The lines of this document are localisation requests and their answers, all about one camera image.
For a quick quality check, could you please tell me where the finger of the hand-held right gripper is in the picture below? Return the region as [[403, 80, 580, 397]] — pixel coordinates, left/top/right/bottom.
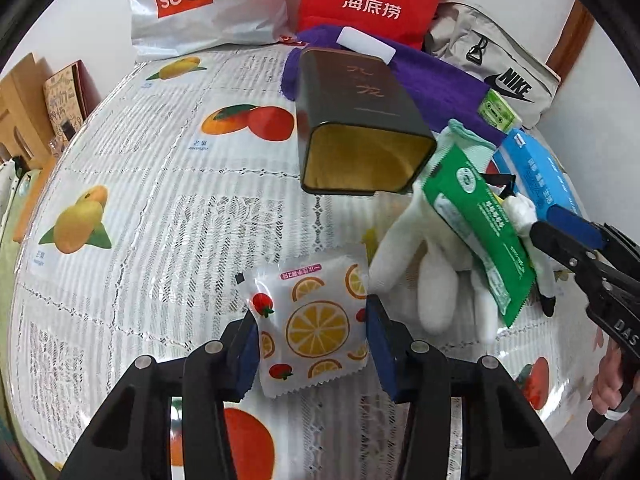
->
[[542, 206, 608, 252], [529, 220, 601, 281]]

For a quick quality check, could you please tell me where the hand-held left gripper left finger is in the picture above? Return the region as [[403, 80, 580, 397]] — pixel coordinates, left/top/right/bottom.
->
[[60, 310, 262, 480]]

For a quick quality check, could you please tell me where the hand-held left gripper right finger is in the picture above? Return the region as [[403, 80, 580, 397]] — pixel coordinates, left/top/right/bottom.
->
[[365, 294, 573, 480]]

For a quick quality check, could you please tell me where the small white black plush toy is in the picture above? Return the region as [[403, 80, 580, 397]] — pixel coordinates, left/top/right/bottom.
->
[[482, 174, 558, 318]]

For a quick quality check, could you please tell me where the blue tissue pack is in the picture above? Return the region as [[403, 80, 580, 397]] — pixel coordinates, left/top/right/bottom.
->
[[492, 129, 583, 221]]

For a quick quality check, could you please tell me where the orange slice printed sachet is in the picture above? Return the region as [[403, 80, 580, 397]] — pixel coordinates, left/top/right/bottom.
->
[[248, 254, 371, 400]]

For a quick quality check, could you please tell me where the white glove with mint cuff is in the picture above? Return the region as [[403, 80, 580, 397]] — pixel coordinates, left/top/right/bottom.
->
[[370, 119, 506, 346]]

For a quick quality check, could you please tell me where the person's right hand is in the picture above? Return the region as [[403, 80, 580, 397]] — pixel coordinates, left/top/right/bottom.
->
[[590, 352, 626, 416]]

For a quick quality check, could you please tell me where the green wet wipes packet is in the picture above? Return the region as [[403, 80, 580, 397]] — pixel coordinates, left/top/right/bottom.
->
[[422, 142, 537, 328]]

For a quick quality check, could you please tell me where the green cassette printed packet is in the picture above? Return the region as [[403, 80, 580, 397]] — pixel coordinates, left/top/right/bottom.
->
[[477, 89, 517, 133]]

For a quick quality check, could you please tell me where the purple towel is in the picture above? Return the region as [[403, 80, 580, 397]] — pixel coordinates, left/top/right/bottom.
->
[[281, 24, 521, 146]]

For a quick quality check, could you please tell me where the beige sling bag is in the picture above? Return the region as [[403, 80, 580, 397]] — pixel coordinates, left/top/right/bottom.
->
[[422, 1, 562, 130]]

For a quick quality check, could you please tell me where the fruit printed lace tablecloth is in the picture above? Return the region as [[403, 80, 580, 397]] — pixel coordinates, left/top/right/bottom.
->
[[10, 42, 601, 480]]

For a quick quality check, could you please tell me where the dark tin box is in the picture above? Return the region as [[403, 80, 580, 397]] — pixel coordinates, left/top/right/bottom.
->
[[297, 47, 437, 197]]

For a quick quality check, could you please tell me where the white rectangular block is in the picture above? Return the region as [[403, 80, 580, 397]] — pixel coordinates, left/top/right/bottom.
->
[[336, 26, 396, 65]]

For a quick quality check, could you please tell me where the printed kraft box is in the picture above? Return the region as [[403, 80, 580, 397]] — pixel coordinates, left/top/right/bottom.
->
[[42, 60, 98, 151]]

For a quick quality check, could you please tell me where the red paper bag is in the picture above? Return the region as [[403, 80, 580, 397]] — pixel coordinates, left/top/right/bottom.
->
[[297, 0, 453, 51]]

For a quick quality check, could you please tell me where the white plastic shopping bag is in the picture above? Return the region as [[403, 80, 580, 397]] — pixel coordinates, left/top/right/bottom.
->
[[125, 0, 288, 58]]

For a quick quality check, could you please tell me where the brown cardboard box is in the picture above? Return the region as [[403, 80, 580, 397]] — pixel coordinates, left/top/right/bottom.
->
[[0, 52, 53, 161]]

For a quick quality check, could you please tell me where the brown wooden frame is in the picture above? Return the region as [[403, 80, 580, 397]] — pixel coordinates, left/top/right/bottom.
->
[[547, 0, 596, 81]]

